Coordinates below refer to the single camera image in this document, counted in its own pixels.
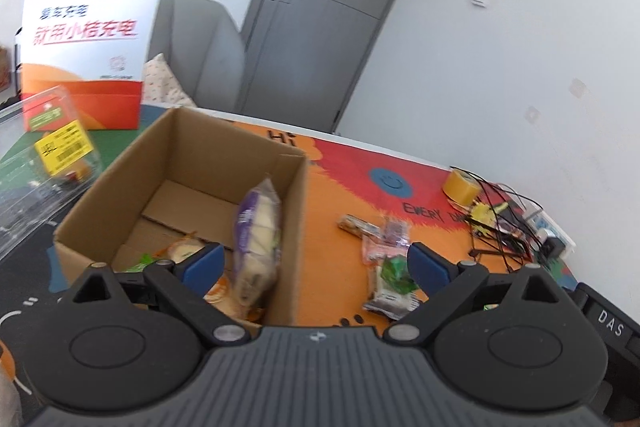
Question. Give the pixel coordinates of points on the orange round snack packet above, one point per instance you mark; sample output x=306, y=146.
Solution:
x=181, y=249

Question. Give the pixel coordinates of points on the grey door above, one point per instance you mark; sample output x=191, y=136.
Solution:
x=320, y=7

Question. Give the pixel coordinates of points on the purple bread bag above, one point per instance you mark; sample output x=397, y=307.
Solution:
x=257, y=232

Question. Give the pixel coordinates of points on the beige cloth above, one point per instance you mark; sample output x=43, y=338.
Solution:
x=7, y=402

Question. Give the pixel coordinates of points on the white wall socket cover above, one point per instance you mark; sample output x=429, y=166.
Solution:
x=578, y=87
x=532, y=113

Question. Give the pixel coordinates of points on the white power strip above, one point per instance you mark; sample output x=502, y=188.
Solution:
x=552, y=227

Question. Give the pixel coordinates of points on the small yellow toy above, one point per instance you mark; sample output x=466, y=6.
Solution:
x=484, y=213

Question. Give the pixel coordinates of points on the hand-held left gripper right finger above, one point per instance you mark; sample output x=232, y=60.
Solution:
x=425, y=267

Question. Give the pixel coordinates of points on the yellow tape roll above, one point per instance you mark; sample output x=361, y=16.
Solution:
x=461, y=188

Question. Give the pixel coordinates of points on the green and white snack packet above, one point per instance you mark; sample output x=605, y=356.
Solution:
x=392, y=282

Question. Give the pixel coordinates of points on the pink clear snack packet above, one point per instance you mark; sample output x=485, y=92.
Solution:
x=385, y=239

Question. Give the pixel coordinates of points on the clear plastic container yellow label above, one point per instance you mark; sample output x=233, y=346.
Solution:
x=35, y=167

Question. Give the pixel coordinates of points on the brown snack bar packet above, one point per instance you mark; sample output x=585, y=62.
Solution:
x=357, y=226

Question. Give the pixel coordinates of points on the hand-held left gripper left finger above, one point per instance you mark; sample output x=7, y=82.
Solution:
x=202, y=264

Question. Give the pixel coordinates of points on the polka dot cushion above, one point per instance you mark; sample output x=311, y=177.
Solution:
x=160, y=79

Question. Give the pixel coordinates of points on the grey armchair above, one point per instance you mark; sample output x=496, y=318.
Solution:
x=200, y=42

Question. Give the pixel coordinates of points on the white and orange paper bag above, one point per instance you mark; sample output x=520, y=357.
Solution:
x=85, y=27

